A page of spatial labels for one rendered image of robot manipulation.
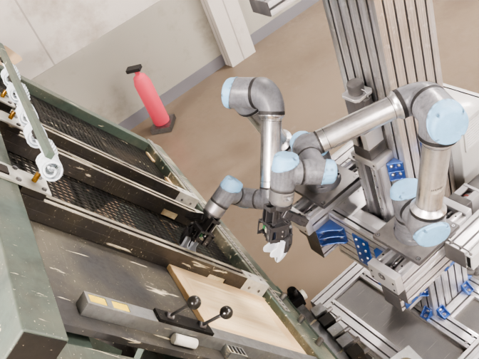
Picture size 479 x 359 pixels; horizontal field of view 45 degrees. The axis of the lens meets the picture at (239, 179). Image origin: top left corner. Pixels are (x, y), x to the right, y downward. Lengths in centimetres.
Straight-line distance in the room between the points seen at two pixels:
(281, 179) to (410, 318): 152
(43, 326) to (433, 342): 209
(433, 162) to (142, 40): 397
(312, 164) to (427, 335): 147
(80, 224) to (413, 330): 174
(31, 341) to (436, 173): 124
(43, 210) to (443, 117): 119
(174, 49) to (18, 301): 456
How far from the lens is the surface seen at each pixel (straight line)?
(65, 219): 186
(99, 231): 192
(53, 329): 123
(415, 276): 228
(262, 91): 209
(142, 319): 160
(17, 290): 128
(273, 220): 174
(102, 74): 536
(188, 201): 287
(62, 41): 519
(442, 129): 174
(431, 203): 193
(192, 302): 158
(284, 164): 166
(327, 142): 181
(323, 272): 357
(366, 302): 312
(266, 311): 228
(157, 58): 556
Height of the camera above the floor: 270
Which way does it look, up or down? 38 degrees down
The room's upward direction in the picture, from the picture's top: 24 degrees counter-clockwise
